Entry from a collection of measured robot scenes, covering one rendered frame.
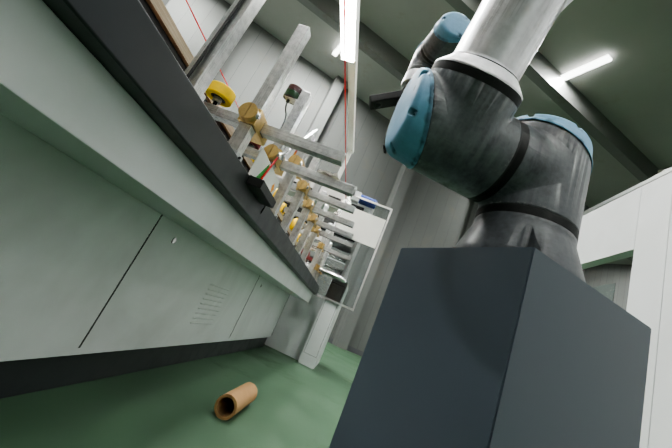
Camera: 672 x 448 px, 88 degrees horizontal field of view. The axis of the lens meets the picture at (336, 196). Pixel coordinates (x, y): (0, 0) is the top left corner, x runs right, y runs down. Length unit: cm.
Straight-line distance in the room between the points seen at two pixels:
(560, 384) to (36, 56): 69
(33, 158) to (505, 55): 82
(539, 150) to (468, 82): 15
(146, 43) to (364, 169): 943
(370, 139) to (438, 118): 972
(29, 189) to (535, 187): 88
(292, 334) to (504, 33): 344
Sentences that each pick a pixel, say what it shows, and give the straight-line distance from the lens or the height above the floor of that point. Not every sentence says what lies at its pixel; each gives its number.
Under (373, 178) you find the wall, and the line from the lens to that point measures 1000.
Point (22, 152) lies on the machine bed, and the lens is 83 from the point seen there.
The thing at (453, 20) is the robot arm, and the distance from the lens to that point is 108.
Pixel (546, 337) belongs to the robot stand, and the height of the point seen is 51.
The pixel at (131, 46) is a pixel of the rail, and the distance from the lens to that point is 57.
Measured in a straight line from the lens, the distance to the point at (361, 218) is 373.
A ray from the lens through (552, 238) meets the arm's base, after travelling 57.
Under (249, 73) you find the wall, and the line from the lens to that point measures 953.
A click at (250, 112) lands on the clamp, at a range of 94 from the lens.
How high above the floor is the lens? 44
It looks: 19 degrees up
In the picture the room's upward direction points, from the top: 24 degrees clockwise
